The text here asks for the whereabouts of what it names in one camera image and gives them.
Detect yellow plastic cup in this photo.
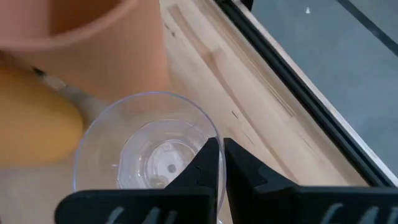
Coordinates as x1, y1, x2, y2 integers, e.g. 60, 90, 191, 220
0, 60, 85, 169

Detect clear glass mug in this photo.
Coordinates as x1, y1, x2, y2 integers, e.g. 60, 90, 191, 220
73, 91, 227, 224

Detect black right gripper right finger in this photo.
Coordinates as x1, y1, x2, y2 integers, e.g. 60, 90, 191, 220
223, 138, 398, 224

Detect terracotta pink plastic cup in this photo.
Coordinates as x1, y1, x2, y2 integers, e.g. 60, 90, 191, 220
0, 0, 172, 103

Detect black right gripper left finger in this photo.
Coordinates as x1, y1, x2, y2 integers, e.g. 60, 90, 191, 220
54, 138, 221, 224

